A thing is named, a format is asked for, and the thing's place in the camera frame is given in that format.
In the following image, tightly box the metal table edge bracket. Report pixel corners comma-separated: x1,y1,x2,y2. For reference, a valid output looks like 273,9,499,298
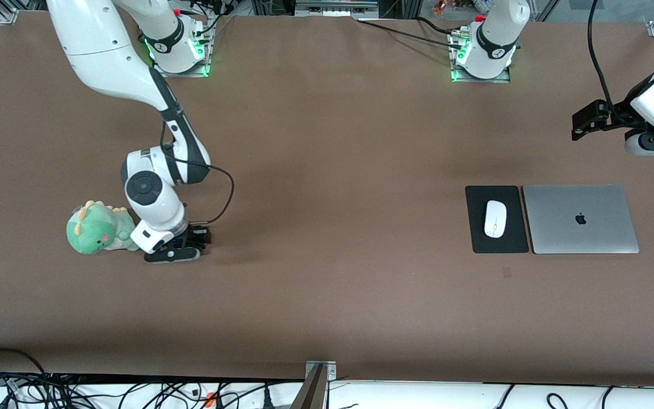
290,360,337,409

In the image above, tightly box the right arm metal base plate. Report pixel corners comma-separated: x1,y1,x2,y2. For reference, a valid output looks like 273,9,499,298
151,17,210,78

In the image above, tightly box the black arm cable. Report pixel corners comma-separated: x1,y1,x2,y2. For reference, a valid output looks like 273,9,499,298
160,122,236,225
588,0,618,114

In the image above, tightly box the grey metal frame piece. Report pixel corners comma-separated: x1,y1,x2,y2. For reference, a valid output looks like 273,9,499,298
295,0,380,18

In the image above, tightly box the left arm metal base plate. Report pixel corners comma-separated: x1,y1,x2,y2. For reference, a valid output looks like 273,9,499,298
449,28,511,84

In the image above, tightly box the black mouse pad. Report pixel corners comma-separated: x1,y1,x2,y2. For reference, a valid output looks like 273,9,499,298
464,185,530,254

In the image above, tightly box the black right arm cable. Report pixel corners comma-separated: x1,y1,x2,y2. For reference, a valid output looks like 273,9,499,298
160,122,236,225

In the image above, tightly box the black cable across table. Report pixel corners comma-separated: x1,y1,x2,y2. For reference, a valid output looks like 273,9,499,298
355,16,464,49

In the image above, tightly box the white computer mouse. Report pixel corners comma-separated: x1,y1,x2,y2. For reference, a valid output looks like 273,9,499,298
484,200,508,239

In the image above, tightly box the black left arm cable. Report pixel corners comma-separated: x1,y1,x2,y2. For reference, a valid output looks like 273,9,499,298
588,0,618,114

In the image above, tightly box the silver closed laptop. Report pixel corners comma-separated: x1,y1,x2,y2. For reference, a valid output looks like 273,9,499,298
522,184,640,254

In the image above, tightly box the green dinosaur plush toy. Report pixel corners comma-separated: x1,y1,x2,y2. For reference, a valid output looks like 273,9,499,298
66,200,140,255

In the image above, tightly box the large black cable loop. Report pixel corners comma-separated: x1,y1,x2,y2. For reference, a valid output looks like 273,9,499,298
0,348,49,393

